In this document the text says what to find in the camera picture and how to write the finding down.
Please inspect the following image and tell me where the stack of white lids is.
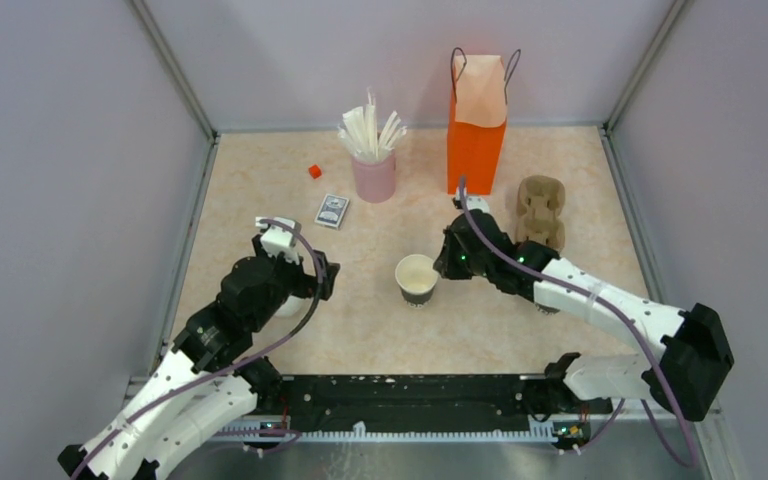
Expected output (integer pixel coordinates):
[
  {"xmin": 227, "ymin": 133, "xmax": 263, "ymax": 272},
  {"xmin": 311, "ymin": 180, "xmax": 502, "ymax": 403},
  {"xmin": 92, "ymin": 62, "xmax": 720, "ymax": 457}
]
[{"xmin": 274, "ymin": 296, "xmax": 306, "ymax": 318}]

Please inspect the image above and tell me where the blue playing card box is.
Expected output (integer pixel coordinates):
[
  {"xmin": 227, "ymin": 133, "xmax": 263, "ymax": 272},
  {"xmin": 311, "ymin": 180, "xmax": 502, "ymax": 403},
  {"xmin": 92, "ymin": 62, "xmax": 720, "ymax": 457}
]
[{"xmin": 314, "ymin": 194, "xmax": 350, "ymax": 230}]

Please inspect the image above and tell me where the purple cable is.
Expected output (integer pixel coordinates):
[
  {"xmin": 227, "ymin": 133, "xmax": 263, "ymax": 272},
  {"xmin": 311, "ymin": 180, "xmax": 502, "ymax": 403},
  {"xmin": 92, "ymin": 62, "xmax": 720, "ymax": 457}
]
[
  {"xmin": 69, "ymin": 218, "xmax": 322, "ymax": 480},
  {"xmin": 456, "ymin": 175, "xmax": 700, "ymax": 468}
]

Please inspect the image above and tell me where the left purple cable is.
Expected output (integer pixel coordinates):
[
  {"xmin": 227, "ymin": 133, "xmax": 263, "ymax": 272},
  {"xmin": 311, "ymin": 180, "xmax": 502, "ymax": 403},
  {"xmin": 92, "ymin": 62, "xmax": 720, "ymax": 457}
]
[{"xmin": 69, "ymin": 218, "xmax": 322, "ymax": 480}]

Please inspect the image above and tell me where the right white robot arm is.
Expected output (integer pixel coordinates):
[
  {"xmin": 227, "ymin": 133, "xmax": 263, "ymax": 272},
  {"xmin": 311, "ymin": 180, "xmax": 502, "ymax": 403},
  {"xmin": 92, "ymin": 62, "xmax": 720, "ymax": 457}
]
[{"xmin": 434, "ymin": 209, "xmax": 734, "ymax": 422}]

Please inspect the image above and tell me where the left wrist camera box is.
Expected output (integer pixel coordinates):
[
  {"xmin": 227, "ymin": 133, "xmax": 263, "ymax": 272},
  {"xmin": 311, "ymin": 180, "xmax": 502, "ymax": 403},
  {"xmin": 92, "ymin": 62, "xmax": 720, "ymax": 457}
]
[{"xmin": 255, "ymin": 216, "xmax": 301, "ymax": 264}]

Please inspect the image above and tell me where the small orange cube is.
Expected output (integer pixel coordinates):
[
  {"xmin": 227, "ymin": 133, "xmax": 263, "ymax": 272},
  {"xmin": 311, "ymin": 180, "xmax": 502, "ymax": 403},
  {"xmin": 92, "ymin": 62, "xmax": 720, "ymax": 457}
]
[{"xmin": 308, "ymin": 165, "xmax": 322, "ymax": 179}]

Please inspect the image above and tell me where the orange paper bag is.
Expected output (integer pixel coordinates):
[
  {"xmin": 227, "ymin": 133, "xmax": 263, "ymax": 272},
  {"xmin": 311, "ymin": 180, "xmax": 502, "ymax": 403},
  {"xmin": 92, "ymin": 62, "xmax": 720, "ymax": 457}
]
[{"xmin": 446, "ymin": 47, "xmax": 521, "ymax": 195}]

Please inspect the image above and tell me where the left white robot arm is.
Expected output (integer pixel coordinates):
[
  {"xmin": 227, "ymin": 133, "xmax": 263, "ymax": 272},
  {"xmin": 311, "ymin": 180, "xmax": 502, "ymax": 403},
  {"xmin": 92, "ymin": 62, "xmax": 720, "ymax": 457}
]
[{"xmin": 57, "ymin": 247, "xmax": 341, "ymax": 479}]

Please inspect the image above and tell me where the brown pulp cup carrier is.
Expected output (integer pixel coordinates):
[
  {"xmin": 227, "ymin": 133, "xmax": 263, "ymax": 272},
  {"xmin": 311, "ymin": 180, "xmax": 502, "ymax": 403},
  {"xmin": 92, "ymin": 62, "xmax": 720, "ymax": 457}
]
[{"xmin": 514, "ymin": 175, "xmax": 566, "ymax": 252}]

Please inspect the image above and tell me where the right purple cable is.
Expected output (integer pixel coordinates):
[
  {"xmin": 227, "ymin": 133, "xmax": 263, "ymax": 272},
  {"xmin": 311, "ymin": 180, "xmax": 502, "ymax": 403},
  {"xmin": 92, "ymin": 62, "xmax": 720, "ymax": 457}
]
[{"xmin": 456, "ymin": 175, "xmax": 700, "ymax": 468}]

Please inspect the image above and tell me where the stack of paper cups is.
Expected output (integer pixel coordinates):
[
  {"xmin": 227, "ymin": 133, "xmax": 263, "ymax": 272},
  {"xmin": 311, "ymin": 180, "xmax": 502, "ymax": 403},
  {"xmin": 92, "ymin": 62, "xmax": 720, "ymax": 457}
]
[{"xmin": 535, "ymin": 304, "xmax": 559, "ymax": 315}]

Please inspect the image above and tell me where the black paper coffee cup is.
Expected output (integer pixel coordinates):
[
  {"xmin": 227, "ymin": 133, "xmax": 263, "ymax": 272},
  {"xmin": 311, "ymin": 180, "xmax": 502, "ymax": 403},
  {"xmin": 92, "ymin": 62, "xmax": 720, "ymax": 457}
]
[{"xmin": 394, "ymin": 254, "xmax": 440, "ymax": 308}]

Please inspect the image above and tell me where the white wrapped straws bundle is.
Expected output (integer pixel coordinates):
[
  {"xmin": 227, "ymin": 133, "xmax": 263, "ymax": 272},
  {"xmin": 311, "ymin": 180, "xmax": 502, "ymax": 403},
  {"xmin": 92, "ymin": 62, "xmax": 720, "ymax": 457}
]
[{"xmin": 337, "ymin": 88, "xmax": 408, "ymax": 165}]

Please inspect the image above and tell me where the pink straw holder cup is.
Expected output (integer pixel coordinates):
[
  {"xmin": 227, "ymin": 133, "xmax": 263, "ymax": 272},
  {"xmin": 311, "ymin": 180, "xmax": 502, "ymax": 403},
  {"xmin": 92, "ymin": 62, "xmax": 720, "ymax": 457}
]
[{"xmin": 351, "ymin": 153, "xmax": 396, "ymax": 203}]

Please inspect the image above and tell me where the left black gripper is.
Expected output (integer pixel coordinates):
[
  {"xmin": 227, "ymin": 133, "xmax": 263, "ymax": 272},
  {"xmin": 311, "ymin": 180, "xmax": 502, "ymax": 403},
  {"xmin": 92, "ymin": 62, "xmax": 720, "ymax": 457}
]
[{"xmin": 249, "ymin": 234, "xmax": 340, "ymax": 332}]

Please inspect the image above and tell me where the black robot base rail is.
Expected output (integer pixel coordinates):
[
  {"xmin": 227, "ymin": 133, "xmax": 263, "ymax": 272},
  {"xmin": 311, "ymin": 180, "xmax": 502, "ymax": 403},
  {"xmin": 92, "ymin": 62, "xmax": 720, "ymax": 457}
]
[{"xmin": 230, "ymin": 374, "xmax": 613, "ymax": 443}]

